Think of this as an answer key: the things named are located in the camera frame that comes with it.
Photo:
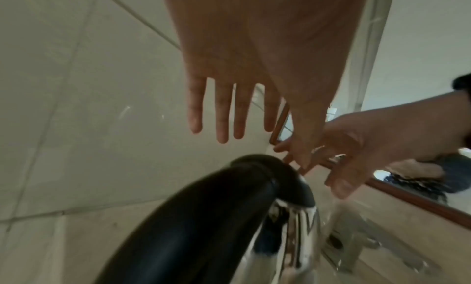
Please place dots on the person's left hand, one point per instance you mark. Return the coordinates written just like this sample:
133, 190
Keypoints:
265, 44

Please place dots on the person's right hand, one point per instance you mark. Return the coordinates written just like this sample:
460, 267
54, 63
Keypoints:
386, 137

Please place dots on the chrome square faucet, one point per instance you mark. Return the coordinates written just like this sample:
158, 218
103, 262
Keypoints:
353, 242

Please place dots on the stainless steel electric kettle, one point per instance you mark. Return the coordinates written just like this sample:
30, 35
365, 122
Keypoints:
191, 224

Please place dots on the right marker wristband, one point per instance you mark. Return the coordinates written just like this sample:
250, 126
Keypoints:
463, 102

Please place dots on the wood-framed wall mirror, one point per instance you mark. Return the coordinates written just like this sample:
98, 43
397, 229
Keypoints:
423, 44

